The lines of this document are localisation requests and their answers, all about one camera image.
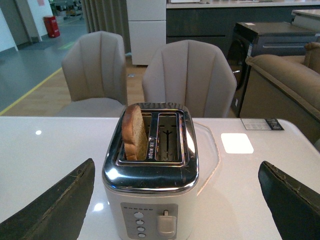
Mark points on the beige chair on right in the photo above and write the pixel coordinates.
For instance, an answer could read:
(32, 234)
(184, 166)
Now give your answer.
(192, 73)

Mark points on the label sticker on table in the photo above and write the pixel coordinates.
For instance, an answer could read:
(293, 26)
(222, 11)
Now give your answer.
(262, 124)

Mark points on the beige chair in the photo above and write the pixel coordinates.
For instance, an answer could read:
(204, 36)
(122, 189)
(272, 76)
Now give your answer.
(192, 73)
(95, 73)

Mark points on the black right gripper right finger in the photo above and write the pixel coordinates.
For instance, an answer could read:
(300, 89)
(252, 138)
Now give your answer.
(295, 207)

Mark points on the red trash bin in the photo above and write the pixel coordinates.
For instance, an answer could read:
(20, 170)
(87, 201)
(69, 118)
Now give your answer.
(51, 26)

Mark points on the brown bread slice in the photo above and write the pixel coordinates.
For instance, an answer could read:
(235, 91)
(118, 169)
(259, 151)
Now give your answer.
(134, 134)

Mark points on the tan sofa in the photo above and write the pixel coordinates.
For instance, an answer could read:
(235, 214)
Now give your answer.
(286, 87)

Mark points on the white drawer cabinet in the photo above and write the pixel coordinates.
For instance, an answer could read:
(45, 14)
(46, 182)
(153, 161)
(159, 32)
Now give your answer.
(147, 28)

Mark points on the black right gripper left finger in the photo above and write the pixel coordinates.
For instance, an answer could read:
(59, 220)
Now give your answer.
(57, 214)

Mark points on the white chrome toaster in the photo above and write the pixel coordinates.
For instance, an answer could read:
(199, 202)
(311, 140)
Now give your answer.
(154, 198)

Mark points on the beige chair on left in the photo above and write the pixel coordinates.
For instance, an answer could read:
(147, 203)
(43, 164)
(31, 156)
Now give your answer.
(95, 73)

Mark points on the dark kitchen counter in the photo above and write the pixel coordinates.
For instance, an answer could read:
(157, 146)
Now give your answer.
(213, 21)

